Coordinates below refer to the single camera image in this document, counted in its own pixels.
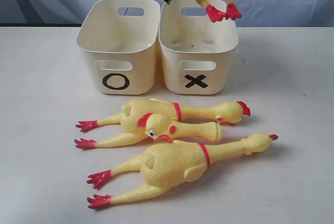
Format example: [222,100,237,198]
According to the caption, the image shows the yellow rubber chicken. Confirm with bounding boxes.
[87,132,278,209]
[75,99,251,149]

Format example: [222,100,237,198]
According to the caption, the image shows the cream bin marked X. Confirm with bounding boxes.
[159,0,238,95]

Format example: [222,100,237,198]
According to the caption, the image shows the cream bin marked O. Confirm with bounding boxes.
[76,0,160,95]

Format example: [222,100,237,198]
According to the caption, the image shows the broken rubber chicken head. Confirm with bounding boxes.
[137,113,222,143]

